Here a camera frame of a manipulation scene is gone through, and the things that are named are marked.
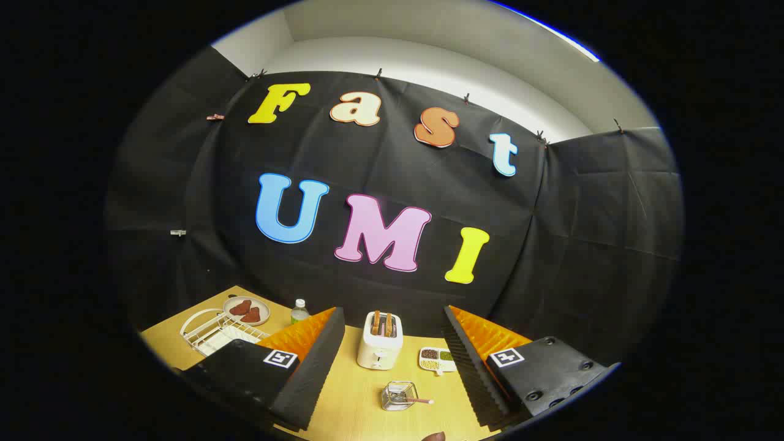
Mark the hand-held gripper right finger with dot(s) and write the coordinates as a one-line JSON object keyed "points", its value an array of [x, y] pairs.
{"points": [[471, 367]]}

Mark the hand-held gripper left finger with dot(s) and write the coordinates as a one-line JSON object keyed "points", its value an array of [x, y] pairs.
{"points": [[312, 367]]}

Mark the white divided dish with beans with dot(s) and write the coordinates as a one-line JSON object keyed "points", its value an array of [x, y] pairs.
{"points": [[429, 365]]}

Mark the small grey plate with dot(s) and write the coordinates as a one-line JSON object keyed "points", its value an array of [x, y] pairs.
{"points": [[258, 302]]}

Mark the green label plastic bottle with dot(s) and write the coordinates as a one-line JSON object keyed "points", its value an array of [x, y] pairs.
{"points": [[299, 314]]}

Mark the white toaster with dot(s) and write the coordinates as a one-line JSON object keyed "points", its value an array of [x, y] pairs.
{"points": [[380, 349]]}

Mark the bread slice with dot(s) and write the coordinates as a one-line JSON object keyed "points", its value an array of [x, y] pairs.
{"points": [[388, 324], [375, 321]]}

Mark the red meat slice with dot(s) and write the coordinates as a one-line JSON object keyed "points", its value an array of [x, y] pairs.
{"points": [[240, 307], [251, 315]]}

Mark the black backdrop cloth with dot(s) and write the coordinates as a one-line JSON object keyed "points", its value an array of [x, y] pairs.
{"points": [[392, 159]]}

